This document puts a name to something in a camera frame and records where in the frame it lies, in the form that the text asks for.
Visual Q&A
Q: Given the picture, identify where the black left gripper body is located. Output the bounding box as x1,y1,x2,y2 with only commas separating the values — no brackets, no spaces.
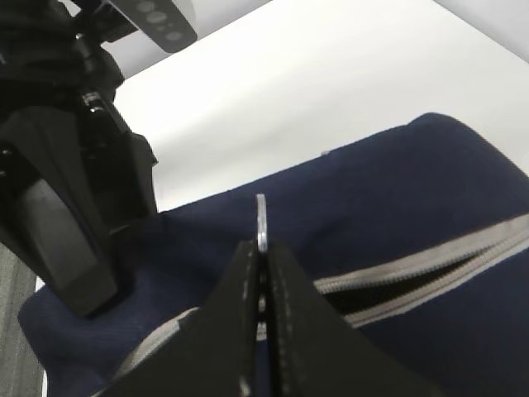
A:
1,1,157,232

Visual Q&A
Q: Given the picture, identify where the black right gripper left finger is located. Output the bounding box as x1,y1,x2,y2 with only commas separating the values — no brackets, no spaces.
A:
104,242,259,396

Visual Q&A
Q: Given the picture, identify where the navy blue lunch bag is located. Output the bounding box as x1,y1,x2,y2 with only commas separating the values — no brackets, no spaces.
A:
18,113,528,396

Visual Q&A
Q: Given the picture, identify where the metal zipper pull ring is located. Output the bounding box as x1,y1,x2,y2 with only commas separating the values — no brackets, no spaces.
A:
255,193,269,254

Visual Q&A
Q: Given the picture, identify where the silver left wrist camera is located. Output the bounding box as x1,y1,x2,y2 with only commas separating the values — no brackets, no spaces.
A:
72,0,198,54

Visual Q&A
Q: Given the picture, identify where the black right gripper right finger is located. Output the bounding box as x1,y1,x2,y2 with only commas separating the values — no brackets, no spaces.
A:
265,242,441,396

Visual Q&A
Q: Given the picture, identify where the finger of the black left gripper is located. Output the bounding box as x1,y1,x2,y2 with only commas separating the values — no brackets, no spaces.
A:
1,106,135,318

